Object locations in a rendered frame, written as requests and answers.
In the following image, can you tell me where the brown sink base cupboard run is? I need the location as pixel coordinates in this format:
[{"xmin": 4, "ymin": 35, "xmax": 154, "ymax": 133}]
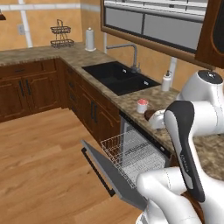
[{"xmin": 62, "ymin": 64, "xmax": 123, "ymax": 144}]

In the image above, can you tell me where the dark brown bowl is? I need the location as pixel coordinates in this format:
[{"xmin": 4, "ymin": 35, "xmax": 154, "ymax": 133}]
[{"xmin": 143, "ymin": 109, "xmax": 158, "ymax": 122}]

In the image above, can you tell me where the grey dishwasher door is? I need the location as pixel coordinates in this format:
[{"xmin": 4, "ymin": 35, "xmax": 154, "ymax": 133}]
[{"xmin": 80, "ymin": 139, "xmax": 149, "ymax": 212}]

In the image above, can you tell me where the black wire tiered stand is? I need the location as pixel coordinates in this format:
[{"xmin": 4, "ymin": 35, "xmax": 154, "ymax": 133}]
[{"xmin": 49, "ymin": 18, "xmax": 75, "ymax": 49}]

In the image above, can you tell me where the dishwasher body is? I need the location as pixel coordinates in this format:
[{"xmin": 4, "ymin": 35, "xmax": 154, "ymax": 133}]
[{"xmin": 118, "ymin": 109, "xmax": 177, "ymax": 191}]

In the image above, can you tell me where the grey sink tap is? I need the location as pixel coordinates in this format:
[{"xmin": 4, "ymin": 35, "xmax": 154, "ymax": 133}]
[{"xmin": 106, "ymin": 43, "xmax": 142, "ymax": 74}]

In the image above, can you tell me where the white wall socket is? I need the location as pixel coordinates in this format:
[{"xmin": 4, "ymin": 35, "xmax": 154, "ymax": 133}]
[{"xmin": 17, "ymin": 24, "xmax": 26, "ymax": 36}]

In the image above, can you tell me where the white soap dispenser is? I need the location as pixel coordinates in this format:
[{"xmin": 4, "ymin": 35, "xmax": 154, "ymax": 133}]
[{"xmin": 161, "ymin": 70, "xmax": 173, "ymax": 93}]

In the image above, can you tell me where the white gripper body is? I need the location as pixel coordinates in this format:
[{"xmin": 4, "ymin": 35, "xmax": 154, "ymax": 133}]
[{"xmin": 150, "ymin": 109, "xmax": 168, "ymax": 131}]

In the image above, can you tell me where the white paper towel roll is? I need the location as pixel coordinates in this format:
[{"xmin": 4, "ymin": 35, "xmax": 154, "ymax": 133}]
[{"xmin": 84, "ymin": 27, "xmax": 97, "ymax": 53}]

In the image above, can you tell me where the black double sink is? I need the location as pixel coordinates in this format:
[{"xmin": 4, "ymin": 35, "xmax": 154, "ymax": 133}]
[{"xmin": 81, "ymin": 60, "xmax": 162, "ymax": 97}]

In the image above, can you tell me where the black dishwasher door handle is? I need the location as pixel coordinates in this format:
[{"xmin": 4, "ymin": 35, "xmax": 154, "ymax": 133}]
[{"xmin": 80, "ymin": 147, "xmax": 116, "ymax": 198}]

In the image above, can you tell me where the window with brown frame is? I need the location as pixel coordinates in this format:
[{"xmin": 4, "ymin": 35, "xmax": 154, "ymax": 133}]
[{"xmin": 100, "ymin": 0, "xmax": 216, "ymax": 68}]

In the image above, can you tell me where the white cup with red inside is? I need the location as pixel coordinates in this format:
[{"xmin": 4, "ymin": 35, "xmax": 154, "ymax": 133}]
[{"xmin": 136, "ymin": 98, "xmax": 150, "ymax": 115}]

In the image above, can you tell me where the dark brown wall cupboard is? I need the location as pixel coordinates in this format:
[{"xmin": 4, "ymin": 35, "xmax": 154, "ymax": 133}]
[{"xmin": 194, "ymin": 0, "xmax": 224, "ymax": 70}]

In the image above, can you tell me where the white wire dishwasher rack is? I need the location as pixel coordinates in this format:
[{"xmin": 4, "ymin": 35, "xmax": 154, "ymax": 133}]
[{"xmin": 100, "ymin": 129, "xmax": 168, "ymax": 190}]

